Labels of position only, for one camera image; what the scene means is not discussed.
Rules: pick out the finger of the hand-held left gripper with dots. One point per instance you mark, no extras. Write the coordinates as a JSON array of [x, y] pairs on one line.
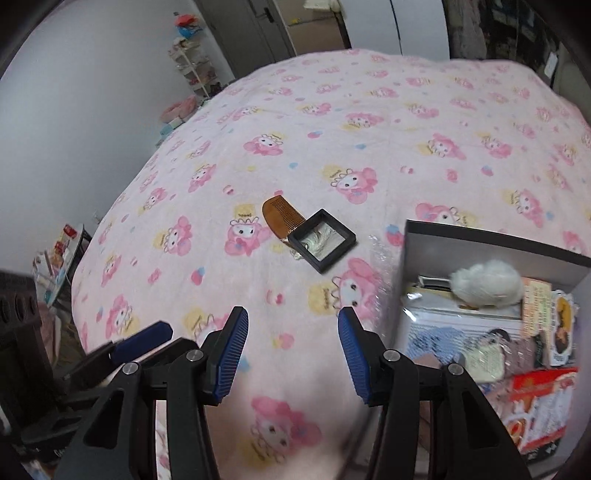
[[143, 339]]

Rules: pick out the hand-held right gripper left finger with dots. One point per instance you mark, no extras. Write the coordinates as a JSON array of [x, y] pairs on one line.
[[231, 355]]

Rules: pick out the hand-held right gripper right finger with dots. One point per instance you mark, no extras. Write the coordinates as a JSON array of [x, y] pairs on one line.
[[353, 355]]

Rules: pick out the black cardboard box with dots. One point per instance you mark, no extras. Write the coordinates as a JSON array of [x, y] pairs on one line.
[[429, 244]]

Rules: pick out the beige green ticket card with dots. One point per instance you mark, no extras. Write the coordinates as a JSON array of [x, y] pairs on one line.
[[536, 309]]

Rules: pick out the yellow figure sticker card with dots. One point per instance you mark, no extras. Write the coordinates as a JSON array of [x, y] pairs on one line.
[[564, 327]]

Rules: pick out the small side table with items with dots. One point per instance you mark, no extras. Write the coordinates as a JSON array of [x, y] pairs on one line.
[[60, 263]]

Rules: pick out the clear bubble wrap bag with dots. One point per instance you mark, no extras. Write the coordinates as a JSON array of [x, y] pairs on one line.
[[385, 272]]

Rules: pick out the blue white patterned packet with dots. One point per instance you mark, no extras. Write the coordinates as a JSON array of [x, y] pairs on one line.
[[443, 337]]

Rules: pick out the black framed display case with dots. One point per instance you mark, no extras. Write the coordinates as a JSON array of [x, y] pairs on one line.
[[321, 240]]

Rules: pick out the wooden comb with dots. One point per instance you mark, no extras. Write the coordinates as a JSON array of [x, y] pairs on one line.
[[282, 216]]

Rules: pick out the white fluffy ball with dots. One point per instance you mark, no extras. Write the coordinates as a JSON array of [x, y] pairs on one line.
[[487, 284]]

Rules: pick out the pink glitter card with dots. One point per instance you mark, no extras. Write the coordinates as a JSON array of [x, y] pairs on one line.
[[524, 353]]

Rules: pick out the red white snack packet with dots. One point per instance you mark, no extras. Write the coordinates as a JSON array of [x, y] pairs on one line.
[[540, 410]]

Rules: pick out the pink printed blanket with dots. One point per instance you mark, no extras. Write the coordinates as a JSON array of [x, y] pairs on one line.
[[369, 138]]

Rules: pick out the pink round cushion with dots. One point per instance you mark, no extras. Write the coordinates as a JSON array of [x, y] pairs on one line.
[[180, 108]]

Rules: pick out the white shelf rack with toys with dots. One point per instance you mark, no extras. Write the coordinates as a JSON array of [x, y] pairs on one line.
[[194, 69]]

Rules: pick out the grey door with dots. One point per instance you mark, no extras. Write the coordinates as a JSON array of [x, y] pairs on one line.
[[272, 27]]

